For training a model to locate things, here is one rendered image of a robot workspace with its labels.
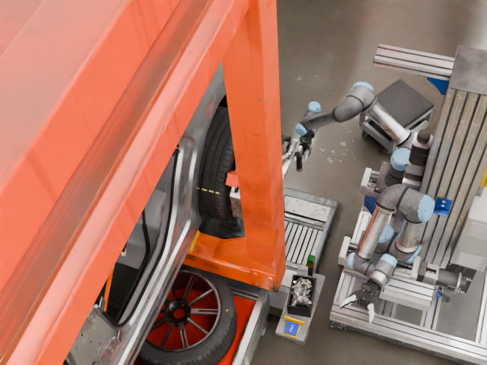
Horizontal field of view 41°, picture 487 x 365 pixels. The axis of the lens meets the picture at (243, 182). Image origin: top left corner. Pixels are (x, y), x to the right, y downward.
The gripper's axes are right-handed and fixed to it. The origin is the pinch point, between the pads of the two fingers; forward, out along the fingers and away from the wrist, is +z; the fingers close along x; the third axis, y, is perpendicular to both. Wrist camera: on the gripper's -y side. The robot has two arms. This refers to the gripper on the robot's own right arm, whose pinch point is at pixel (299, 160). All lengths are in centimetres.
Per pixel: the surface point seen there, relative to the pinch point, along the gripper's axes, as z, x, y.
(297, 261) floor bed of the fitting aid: 26, 7, -77
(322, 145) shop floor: -77, -6, -83
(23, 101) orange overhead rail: 189, 30, 268
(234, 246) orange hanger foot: 64, -18, -6
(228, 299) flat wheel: 84, -16, -33
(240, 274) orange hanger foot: 72, -13, -22
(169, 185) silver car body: 63, -50, 39
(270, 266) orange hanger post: 72, 7, 1
